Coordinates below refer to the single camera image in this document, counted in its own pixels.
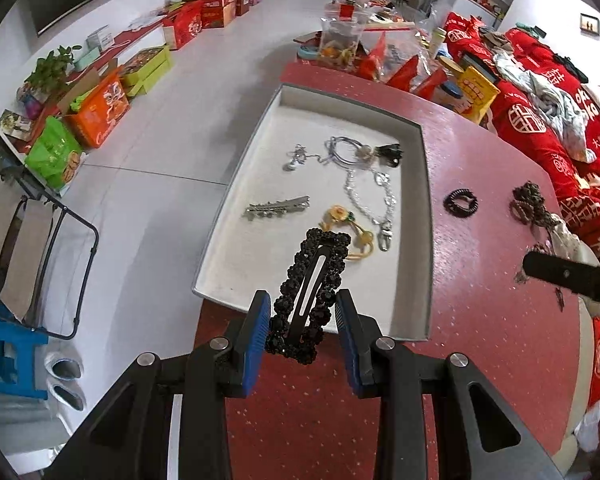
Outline grey and white cloth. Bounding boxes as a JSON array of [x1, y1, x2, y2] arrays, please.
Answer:
[[495, 55, 600, 161]]

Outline black beaded hair clip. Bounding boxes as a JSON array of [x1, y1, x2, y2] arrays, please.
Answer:
[[265, 227, 353, 366]]

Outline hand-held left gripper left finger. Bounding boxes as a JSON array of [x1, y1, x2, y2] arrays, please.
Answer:
[[45, 289, 272, 480]]

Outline black bow hair clip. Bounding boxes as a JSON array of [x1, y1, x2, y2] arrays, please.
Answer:
[[375, 142, 403, 168]]

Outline silver hair clip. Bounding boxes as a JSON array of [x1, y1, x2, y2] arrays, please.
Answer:
[[242, 195, 312, 222]]

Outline jar with blue lid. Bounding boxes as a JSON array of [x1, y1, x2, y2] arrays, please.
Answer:
[[437, 82, 464, 109]]

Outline pile of red cloths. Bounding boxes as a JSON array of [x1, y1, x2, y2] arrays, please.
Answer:
[[442, 12, 600, 281]]

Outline yellow snack bag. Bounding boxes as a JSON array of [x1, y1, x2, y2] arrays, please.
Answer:
[[455, 66, 501, 123]]

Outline grey shoe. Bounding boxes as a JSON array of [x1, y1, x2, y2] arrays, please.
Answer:
[[50, 385, 86, 412], [45, 355, 83, 382]]

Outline potted green plant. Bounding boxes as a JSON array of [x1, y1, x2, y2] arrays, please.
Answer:
[[25, 46, 81, 96]]

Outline beige cloth pouch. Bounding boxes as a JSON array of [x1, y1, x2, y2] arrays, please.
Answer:
[[550, 220, 597, 262]]

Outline silver bangle bracelet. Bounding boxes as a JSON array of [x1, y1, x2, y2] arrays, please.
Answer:
[[325, 135, 376, 171]]

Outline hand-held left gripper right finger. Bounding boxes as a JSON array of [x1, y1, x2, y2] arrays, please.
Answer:
[[334, 289, 563, 480]]

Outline black spiral hair tie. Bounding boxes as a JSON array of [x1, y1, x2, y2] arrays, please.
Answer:
[[442, 187, 479, 218]]

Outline mint green box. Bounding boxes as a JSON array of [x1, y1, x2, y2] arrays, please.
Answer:
[[72, 46, 101, 72]]

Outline small dark metal chain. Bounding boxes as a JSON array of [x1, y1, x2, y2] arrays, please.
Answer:
[[514, 242, 567, 313]]

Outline silver chain with clasp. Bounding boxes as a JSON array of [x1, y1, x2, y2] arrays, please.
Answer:
[[344, 167, 397, 253]]

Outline small silver pendant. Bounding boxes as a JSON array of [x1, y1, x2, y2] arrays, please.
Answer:
[[282, 144, 331, 172]]

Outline yellow flower hair tie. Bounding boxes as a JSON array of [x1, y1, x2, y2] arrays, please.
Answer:
[[322, 204, 376, 262]]

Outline red and orange gift box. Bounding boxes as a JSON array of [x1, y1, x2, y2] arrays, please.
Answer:
[[198, 0, 237, 30]]

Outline large red gift box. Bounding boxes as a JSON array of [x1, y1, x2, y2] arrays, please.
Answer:
[[162, 0, 203, 51]]

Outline clear plastic snack jar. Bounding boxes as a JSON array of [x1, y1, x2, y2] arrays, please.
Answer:
[[319, 10, 368, 71]]

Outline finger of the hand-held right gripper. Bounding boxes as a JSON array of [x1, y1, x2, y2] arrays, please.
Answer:
[[522, 251, 600, 311]]

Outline green snack bag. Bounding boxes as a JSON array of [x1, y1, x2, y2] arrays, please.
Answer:
[[25, 116, 86, 192]]

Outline small photo print box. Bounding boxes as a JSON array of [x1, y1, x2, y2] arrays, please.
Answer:
[[0, 109, 33, 141]]

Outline blue plastic stool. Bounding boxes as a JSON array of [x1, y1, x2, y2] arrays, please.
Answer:
[[0, 287, 50, 401]]

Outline red snack bag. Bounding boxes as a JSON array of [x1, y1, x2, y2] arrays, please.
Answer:
[[362, 32, 388, 78], [387, 55, 421, 92], [415, 67, 448, 101]]

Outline small white box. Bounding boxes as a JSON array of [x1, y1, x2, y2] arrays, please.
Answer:
[[86, 26, 113, 52]]

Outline white cardboard tray box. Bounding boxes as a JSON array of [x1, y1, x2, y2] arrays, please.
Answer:
[[191, 84, 435, 343]]

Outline lime green gift box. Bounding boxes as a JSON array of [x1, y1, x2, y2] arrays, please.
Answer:
[[120, 45, 173, 97]]

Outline black metal cart frame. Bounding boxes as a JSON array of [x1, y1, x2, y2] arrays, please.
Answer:
[[0, 160, 101, 341]]

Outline brown cardboard box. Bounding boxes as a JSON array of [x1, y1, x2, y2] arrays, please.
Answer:
[[57, 62, 118, 116]]

